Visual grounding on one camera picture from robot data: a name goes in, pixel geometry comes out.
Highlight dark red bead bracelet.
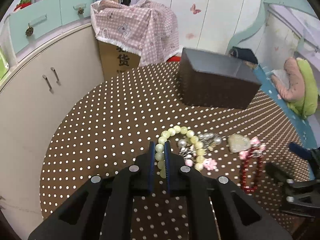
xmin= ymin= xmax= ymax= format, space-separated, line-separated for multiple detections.
xmin=239 ymin=147 xmax=264 ymax=195

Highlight pale jade pendant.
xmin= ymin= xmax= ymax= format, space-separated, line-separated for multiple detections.
xmin=227 ymin=134 xmax=251 ymax=153

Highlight pearl and silver charm bracelet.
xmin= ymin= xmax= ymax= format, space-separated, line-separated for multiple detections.
xmin=177 ymin=132 xmax=223 ymax=171

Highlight pale green bead bracelet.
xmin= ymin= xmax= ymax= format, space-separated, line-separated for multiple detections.
xmin=154 ymin=125 xmax=206 ymax=179

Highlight dark metal jewelry box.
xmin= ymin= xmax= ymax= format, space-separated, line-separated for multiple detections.
xmin=178 ymin=48 xmax=261 ymax=109

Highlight blue bed mattress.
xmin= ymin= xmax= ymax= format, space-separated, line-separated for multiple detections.
xmin=253 ymin=64 xmax=318 ymax=148

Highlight pink and green pillow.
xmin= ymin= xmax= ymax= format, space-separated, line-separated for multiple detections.
xmin=271 ymin=57 xmax=318 ymax=119

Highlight brown polka dot tablecloth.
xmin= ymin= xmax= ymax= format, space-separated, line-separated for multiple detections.
xmin=40 ymin=62 xmax=309 ymax=239

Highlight dark folded clothes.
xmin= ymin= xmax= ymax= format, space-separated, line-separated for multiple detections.
xmin=228 ymin=47 xmax=258 ymax=64

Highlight beige cabinet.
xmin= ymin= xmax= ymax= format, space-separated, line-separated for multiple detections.
xmin=1 ymin=24 xmax=104 ymax=239

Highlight brown cardboard box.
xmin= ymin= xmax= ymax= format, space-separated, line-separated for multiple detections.
xmin=98 ymin=41 xmax=140 ymax=81

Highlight red ottoman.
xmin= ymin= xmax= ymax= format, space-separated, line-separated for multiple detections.
xmin=167 ymin=56 xmax=181 ymax=62

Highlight pink checkered cloth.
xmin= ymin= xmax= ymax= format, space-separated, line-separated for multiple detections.
xmin=91 ymin=0 xmax=180 ymax=66

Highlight mint green drawer unit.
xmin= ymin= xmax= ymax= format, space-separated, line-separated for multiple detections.
xmin=8 ymin=0 xmax=94 ymax=53

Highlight mint green bed frame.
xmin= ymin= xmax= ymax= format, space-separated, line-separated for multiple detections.
xmin=226 ymin=0 xmax=317 ymax=52

